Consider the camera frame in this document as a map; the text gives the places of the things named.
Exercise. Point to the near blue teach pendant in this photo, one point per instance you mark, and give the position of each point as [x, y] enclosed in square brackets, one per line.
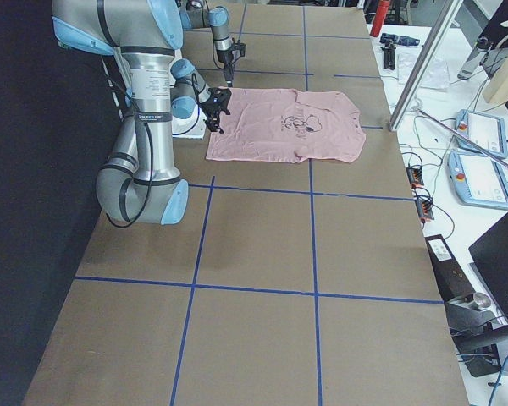
[477, 180]

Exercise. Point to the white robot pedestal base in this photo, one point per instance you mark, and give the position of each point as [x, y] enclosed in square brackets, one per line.
[191, 128]

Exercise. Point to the reacher stick white hook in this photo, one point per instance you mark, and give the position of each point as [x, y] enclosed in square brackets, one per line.
[459, 136]

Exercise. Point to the silver metal cup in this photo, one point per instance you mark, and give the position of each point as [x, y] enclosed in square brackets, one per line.
[480, 301]

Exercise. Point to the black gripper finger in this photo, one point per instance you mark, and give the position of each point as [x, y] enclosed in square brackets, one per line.
[213, 125]
[229, 76]

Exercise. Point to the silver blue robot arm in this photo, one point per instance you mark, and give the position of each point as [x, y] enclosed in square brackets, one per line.
[197, 14]
[139, 181]

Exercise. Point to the pink Snoopy t-shirt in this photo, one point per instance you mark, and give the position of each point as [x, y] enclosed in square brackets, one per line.
[288, 126]

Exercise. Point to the blue teach pendant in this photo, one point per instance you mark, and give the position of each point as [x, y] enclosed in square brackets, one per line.
[477, 180]
[486, 130]

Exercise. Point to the black folded tripod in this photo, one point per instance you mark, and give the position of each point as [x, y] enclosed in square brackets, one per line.
[389, 54]

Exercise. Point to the aluminium frame post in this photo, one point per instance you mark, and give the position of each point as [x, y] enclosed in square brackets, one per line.
[428, 52]

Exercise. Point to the grey orange usb hub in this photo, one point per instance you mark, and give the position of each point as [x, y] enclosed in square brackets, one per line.
[414, 175]
[424, 206]

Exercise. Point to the red bottle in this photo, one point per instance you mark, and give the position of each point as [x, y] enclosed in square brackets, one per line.
[379, 18]

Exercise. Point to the far blue teach pendant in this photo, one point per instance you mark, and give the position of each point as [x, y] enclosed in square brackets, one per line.
[486, 130]

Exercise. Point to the black monitor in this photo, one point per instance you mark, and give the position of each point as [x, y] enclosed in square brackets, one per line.
[490, 257]

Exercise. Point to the black box with white label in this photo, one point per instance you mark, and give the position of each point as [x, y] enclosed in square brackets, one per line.
[451, 280]

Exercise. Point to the blue folded umbrella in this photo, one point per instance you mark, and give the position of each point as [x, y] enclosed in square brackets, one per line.
[405, 41]

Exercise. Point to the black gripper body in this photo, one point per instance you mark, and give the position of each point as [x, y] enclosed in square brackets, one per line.
[212, 111]
[226, 62]

